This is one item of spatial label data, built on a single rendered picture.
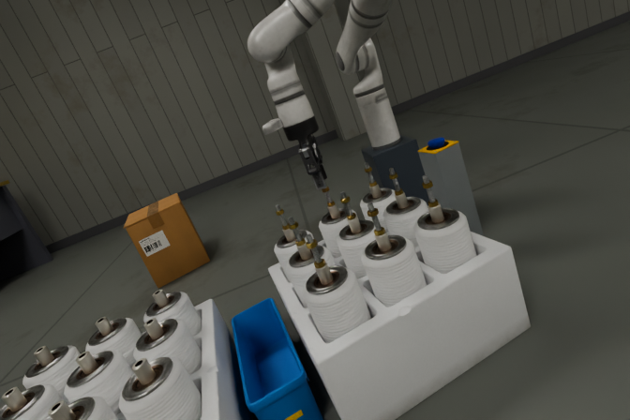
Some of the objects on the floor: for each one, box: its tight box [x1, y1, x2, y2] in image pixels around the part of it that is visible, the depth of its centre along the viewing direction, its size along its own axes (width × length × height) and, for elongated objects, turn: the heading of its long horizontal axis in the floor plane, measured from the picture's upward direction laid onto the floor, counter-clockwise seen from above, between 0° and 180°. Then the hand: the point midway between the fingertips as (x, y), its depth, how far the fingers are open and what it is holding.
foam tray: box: [268, 232, 531, 420], centre depth 79 cm, size 39×39×18 cm
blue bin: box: [232, 298, 323, 420], centre depth 75 cm, size 30×11×12 cm, turn 70°
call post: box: [418, 143, 484, 236], centre depth 91 cm, size 7×7×31 cm
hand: (321, 178), depth 83 cm, fingers open, 6 cm apart
